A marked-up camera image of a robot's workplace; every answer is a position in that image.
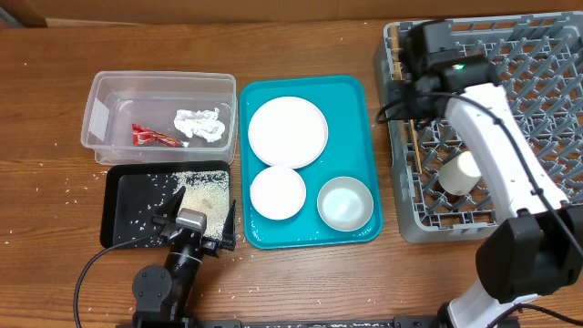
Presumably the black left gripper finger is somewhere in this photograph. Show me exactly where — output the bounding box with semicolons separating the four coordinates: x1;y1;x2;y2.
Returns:
220;200;237;251
152;187;186;226

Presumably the pile of rice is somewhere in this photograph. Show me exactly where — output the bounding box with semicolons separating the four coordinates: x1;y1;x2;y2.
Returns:
131;170;230;241

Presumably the red snack wrapper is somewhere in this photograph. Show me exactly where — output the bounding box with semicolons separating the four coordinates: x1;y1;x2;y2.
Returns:
132;124;189;148

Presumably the white tissue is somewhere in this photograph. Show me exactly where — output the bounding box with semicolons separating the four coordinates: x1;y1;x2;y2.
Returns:
174;108;226;143

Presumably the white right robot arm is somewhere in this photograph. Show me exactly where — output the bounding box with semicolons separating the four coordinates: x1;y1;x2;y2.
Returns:
377;20;582;327

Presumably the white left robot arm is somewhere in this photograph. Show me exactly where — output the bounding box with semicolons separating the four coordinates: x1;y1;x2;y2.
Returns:
131;188;236;328

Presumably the grey dishwasher rack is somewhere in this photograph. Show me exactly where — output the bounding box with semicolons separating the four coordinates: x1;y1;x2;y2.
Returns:
388;12;582;243

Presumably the black tray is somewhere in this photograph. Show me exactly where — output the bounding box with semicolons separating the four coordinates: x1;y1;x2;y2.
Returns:
99;161;230;248

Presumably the teal serving tray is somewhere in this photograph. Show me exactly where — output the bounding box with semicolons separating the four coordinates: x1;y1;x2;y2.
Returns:
239;75;384;250

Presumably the white paper cup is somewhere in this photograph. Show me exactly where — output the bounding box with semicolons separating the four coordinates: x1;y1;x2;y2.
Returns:
438;151;482;196

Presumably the large white plate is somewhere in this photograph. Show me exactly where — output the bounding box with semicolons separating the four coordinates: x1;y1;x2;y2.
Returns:
248;97;329;169

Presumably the grey bowl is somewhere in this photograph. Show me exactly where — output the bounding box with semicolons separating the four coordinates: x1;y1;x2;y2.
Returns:
317;177;374;232

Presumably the clear plastic bin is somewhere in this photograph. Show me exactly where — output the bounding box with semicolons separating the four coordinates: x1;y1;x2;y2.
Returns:
80;71;238;166

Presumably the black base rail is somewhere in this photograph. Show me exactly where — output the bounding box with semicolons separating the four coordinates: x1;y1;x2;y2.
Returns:
116;302;520;328

